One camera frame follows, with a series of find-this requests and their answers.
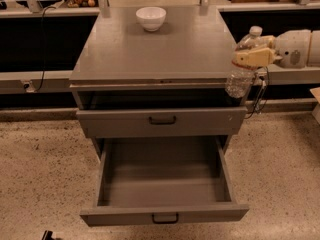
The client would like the black hanging cable left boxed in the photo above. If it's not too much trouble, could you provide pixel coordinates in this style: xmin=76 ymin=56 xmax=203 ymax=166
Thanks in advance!
xmin=33 ymin=5 xmax=57 ymax=93

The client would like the small black object on floor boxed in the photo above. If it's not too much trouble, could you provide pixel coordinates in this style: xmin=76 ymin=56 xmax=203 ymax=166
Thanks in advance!
xmin=41 ymin=230 xmax=54 ymax=240

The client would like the white ceramic bowl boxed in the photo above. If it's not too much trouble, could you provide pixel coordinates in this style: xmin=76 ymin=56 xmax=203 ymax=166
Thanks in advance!
xmin=136 ymin=7 xmax=167 ymax=31

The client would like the black upper drawer handle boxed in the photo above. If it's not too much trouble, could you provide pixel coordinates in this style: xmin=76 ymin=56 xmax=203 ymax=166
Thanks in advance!
xmin=148 ymin=116 xmax=177 ymax=125

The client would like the black drawer handle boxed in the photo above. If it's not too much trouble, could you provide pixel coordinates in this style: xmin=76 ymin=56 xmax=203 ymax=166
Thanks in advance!
xmin=148 ymin=116 xmax=177 ymax=125
xmin=151 ymin=213 xmax=179 ymax=225

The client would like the black power adapter with cables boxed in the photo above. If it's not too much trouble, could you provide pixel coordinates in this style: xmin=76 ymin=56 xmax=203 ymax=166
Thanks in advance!
xmin=245 ymin=67 xmax=270 ymax=119

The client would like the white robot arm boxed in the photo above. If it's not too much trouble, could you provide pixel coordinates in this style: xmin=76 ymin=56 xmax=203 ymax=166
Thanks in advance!
xmin=232 ymin=29 xmax=320 ymax=69

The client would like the clear plastic water bottle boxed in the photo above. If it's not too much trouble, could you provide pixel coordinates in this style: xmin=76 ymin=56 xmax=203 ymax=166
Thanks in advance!
xmin=225 ymin=26 xmax=262 ymax=99

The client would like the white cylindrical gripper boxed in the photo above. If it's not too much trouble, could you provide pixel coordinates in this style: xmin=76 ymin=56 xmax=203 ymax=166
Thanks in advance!
xmin=233 ymin=30 xmax=311 ymax=68

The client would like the open grey middle drawer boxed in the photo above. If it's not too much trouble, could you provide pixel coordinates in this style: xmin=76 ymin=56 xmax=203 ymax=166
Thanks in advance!
xmin=80 ymin=136 xmax=249 ymax=226

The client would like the black middle drawer handle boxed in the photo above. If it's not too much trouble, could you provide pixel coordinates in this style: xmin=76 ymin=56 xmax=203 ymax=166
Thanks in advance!
xmin=151 ymin=213 xmax=179 ymax=225

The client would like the grey drawer cabinet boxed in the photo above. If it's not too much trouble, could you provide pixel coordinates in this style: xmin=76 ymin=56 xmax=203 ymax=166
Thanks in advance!
xmin=70 ymin=6 xmax=246 ymax=151

